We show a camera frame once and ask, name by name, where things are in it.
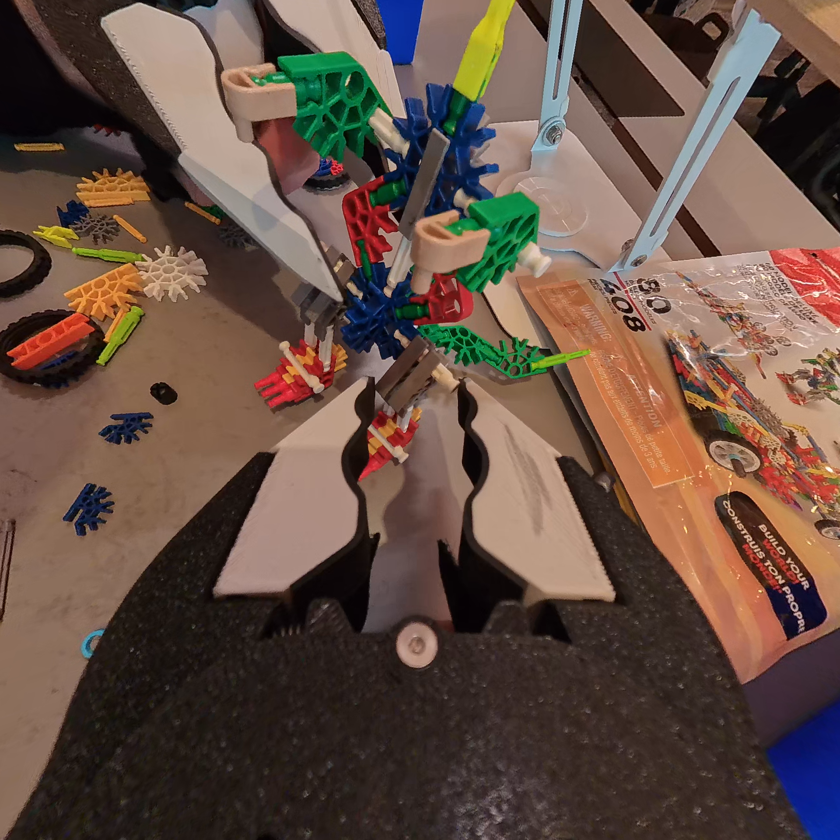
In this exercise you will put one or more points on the orange connector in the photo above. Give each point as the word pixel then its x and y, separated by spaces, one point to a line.
pixel 49 341

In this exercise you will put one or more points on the person's left hand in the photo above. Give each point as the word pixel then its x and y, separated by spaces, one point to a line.
pixel 289 157

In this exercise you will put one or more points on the black rubber tyre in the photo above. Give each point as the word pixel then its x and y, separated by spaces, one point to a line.
pixel 43 262
pixel 10 369
pixel 318 184

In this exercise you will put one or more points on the small blue fan connector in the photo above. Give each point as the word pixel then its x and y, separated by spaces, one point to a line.
pixel 88 508
pixel 71 213
pixel 127 426

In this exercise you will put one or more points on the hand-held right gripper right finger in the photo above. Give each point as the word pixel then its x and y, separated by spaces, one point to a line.
pixel 538 525

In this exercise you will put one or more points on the thin dark grey rod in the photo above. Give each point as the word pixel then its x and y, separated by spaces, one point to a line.
pixel 6 564

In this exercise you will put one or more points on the empty blue plastic bin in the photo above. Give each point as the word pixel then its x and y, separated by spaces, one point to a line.
pixel 403 33

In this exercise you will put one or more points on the short yellow rod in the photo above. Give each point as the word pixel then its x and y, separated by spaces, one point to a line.
pixel 39 146
pixel 129 228
pixel 115 199
pixel 202 212
pixel 115 325

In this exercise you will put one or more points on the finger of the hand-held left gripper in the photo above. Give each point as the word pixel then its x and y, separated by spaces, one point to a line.
pixel 315 19
pixel 177 85

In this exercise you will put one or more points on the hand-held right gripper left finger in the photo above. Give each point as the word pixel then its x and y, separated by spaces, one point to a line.
pixel 295 518

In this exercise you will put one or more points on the lime green rod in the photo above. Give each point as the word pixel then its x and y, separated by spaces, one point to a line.
pixel 108 254
pixel 120 334

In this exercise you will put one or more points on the dark grey snowflake connector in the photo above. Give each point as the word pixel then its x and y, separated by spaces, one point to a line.
pixel 236 235
pixel 97 228

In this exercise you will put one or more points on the short dark green rod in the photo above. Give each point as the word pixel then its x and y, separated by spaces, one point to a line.
pixel 459 108

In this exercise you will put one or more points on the multicoloured construction toy model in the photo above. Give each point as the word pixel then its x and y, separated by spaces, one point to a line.
pixel 328 105

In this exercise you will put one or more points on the white snowflake connector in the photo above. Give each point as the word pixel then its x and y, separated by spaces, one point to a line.
pixel 172 272

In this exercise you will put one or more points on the red fan connector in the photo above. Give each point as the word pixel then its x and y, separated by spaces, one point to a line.
pixel 108 129

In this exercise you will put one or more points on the lime clip connector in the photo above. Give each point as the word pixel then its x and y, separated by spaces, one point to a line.
pixel 56 235

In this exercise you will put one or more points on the K'nex instruction bag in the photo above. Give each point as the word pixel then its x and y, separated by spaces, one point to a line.
pixel 689 426

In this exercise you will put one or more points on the yellow half-circle connector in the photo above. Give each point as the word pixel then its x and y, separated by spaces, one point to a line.
pixel 111 185

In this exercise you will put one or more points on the long tan rod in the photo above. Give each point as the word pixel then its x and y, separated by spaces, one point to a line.
pixel 627 505

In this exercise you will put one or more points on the large yellow fan connector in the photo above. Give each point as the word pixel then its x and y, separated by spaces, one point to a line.
pixel 105 292

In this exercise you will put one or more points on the small black connector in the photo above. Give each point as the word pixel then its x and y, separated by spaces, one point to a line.
pixel 163 392

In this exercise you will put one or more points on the yellow clip connector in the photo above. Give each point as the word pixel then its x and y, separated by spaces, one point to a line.
pixel 482 46

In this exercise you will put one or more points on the pale slotted stand strut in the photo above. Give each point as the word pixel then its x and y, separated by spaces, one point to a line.
pixel 702 151
pixel 558 65

